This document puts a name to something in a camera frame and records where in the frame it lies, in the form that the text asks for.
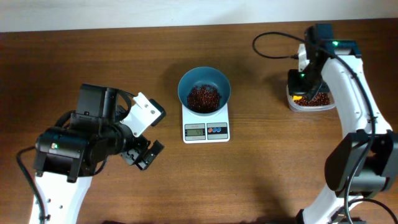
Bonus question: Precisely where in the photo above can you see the teal blue bowl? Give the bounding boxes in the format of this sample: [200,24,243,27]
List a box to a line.
[177,67,231,110]

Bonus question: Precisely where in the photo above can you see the yellow measuring scoop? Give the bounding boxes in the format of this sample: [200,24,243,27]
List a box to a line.
[292,96,303,101]

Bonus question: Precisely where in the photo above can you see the red beans in bowl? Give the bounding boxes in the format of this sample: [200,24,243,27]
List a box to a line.
[187,84,221,113]

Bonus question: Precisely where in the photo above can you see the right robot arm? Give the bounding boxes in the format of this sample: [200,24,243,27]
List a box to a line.
[286,24,397,223]

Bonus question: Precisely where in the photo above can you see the clear plastic container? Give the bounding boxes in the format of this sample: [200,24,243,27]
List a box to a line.
[286,86,336,112]

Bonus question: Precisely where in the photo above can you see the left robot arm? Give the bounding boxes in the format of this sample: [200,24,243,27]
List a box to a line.
[29,84,166,223]

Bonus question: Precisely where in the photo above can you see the left black cable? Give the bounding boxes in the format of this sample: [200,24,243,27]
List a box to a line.
[16,146,47,224]

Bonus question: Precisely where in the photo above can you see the white digital kitchen scale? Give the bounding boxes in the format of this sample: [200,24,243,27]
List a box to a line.
[182,104,231,144]

